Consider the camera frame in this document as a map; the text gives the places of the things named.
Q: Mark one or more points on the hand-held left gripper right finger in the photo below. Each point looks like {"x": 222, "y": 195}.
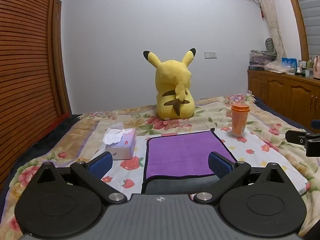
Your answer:
{"x": 218, "y": 164}

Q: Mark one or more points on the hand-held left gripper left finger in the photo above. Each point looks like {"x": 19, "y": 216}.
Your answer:
{"x": 101, "y": 164}

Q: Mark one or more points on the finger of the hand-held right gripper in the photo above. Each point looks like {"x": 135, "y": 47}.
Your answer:
{"x": 294, "y": 136}

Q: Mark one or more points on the purple towel with black trim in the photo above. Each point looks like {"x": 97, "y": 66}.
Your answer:
{"x": 185, "y": 152}

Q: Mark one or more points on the tissue box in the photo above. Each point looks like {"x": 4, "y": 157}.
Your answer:
{"x": 122, "y": 149}

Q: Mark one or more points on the white tissue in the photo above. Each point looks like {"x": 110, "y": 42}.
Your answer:
{"x": 113, "y": 136}

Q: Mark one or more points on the wooden cabinet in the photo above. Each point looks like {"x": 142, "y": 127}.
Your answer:
{"x": 282, "y": 90}

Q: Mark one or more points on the orange lidded cup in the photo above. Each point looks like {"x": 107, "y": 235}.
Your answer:
{"x": 239, "y": 121}

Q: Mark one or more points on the dark blue mattress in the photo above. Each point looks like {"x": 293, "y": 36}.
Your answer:
{"x": 47, "y": 136}

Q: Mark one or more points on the small white bottle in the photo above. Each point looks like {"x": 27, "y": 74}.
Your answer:
{"x": 299, "y": 66}

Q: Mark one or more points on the clear plastic bag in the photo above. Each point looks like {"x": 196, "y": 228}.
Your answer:
{"x": 277, "y": 66}

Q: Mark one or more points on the pink container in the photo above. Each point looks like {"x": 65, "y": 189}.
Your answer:
{"x": 317, "y": 66}

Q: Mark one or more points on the green bottle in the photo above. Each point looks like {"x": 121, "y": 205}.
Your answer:
{"x": 310, "y": 63}

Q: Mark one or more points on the blue box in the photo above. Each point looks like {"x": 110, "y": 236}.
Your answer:
{"x": 289, "y": 62}

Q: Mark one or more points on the stack of folded cloths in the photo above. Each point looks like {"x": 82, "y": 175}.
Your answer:
{"x": 260, "y": 58}

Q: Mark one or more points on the yellow plush toy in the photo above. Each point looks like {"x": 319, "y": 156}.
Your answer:
{"x": 175, "y": 90}

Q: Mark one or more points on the cream curtain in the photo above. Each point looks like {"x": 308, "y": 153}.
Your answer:
{"x": 271, "y": 17}

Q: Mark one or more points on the wooden louvered wardrobe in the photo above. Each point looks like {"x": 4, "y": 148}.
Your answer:
{"x": 25, "y": 67}

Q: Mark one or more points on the window blinds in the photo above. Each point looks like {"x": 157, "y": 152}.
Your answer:
{"x": 310, "y": 12}

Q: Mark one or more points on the white wall switch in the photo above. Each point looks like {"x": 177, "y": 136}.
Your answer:
{"x": 210, "y": 54}

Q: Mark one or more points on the wooden window frame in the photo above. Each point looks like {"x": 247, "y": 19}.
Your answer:
{"x": 298, "y": 17}

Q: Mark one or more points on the red wall hanging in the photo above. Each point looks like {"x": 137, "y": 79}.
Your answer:
{"x": 262, "y": 12}

